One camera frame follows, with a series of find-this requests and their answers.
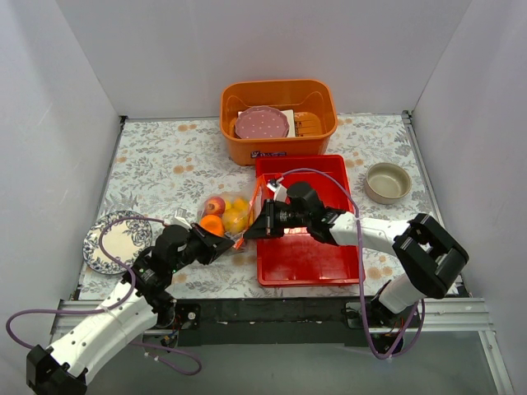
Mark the orange tangerine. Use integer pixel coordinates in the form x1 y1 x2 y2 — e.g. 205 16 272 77
199 215 225 237

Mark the yellow lemon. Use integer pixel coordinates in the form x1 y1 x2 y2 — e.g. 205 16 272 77
222 208 248 235

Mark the clear zip top bag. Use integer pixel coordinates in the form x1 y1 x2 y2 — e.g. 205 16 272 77
196 176 264 251

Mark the yellow green mango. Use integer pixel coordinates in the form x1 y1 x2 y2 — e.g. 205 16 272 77
231 197 251 216

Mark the red pomegranate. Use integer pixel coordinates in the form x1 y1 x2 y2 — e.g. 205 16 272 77
203 196 226 217

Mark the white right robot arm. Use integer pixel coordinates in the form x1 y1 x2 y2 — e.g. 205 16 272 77
244 179 469 327

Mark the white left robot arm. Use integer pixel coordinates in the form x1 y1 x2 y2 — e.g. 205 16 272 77
26 224 234 394

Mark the red plastic tray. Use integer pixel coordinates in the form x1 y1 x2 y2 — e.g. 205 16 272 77
255 155 359 287

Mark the blue floral plate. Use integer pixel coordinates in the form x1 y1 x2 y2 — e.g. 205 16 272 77
82 211 152 275

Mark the floral tablecloth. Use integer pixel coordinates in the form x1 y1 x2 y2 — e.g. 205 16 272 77
100 114 436 299

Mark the beige ceramic bowl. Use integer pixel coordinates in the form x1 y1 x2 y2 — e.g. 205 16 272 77
364 162 413 205

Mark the orange plastic bin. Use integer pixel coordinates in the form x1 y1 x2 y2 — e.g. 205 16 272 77
220 79 338 165

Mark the pink dotted plate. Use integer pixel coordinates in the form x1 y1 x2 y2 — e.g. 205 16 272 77
234 105 290 140

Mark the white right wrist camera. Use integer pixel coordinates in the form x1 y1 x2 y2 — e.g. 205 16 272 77
267 177 287 202

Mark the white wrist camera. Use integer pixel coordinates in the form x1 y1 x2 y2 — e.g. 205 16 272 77
267 177 287 202
170 208 190 229

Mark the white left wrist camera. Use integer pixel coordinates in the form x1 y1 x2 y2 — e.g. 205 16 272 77
170 208 190 229

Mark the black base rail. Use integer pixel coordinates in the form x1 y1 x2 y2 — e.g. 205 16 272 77
142 297 367 347

